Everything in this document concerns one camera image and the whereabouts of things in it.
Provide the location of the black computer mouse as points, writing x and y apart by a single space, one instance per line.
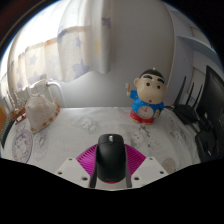
111 160

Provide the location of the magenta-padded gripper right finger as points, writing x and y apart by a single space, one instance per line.
150 168

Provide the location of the white wall shelf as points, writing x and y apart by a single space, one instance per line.
200 45

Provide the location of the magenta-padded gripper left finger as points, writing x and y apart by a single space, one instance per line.
71 168

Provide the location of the large white conch shell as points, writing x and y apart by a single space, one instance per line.
40 111

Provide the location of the cartoon boy clock figure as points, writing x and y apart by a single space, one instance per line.
148 96

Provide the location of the wooden chair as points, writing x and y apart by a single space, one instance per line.
2 120

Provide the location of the white cartoon print tablecloth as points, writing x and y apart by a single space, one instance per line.
86 126

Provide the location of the black router with antennas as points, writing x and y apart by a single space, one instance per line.
186 111

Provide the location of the white star print curtain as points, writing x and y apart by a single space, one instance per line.
63 40

